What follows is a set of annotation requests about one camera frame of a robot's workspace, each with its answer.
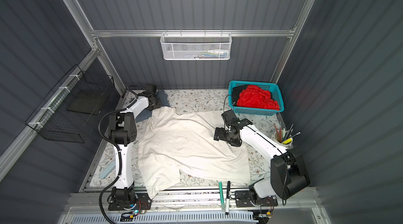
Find white t-shirt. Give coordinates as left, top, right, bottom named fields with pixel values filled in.
left=137, top=107, right=251, bottom=198

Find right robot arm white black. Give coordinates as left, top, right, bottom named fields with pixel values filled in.
left=214, top=110, right=311, bottom=206

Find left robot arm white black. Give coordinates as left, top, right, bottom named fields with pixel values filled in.
left=101, top=84, right=161, bottom=211

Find folded grey-blue t-shirt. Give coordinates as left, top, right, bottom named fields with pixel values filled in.
left=124, top=90, right=169, bottom=123

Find red t-shirt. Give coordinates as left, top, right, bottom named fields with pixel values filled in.
left=237, top=85, right=280, bottom=111

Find black t-shirt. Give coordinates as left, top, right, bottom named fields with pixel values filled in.
left=232, top=85, right=248, bottom=106

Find green marker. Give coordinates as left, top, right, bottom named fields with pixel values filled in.
left=218, top=182, right=225, bottom=212

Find white pen cup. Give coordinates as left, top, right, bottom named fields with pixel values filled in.
left=273, top=125, right=301, bottom=145

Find teal plastic basket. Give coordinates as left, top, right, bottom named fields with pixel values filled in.
left=228, top=80, right=284, bottom=116

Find black marker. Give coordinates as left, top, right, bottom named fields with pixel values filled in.
left=225, top=181, right=231, bottom=216

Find white bottle in mesh basket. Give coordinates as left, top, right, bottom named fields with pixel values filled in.
left=207, top=49, right=229, bottom=57

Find light blue case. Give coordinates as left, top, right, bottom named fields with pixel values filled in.
left=99, top=161, right=115, bottom=180

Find black corrugated cable conduit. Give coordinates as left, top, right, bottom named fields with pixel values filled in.
left=98, top=85, right=147, bottom=224

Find white wire mesh basket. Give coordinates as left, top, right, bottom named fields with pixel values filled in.
left=160, top=34, right=233, bottom=61

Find black wire wall basket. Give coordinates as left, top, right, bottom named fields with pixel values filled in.
left=25, top=65, right=115, bottom=144

